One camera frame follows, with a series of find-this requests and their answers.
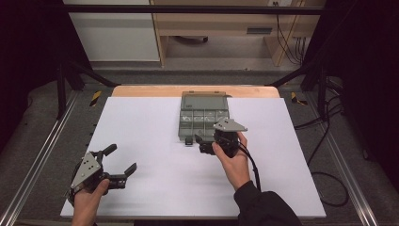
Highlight person's right hand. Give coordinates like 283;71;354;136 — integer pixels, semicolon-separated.
212;131;252;191

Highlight black floor cables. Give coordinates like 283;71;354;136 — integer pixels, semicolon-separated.
294;78;350;208

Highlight black horizontal frame bar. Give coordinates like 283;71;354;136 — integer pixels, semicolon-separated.
62;4;325;16

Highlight white cabinet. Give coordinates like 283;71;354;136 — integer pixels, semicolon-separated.
62;0;161;62

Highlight transparent grey compartment box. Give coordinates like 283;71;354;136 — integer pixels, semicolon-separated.
177;90;231;147

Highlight dark curtain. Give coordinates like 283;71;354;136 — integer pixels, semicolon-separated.
303;0;399;185
0;0;92;153

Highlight aluminium floor rail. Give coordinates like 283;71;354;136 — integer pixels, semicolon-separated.
0;90;80;226
303;93;381;226

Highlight yellow black tape marker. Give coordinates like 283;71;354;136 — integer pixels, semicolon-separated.
290;91;309;106
89;90;104;107

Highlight black frame stand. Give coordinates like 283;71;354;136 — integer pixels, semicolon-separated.
268;59;343;118
56;59;120;121

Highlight black wall cables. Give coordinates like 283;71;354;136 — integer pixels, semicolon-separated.
275;2;306;66

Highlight white table sheet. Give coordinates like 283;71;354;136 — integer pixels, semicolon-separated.
59;96;327;219

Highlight person's left hand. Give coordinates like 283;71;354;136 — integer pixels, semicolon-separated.
72;179;111;218

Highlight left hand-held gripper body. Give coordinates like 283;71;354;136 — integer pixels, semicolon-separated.
69;151;127;193

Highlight light wooden desk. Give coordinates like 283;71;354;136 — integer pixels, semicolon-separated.
150;0;327;68

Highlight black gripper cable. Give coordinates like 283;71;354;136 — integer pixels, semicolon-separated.
237;141;263;193

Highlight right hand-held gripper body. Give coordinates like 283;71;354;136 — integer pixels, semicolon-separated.
213;117;248;159

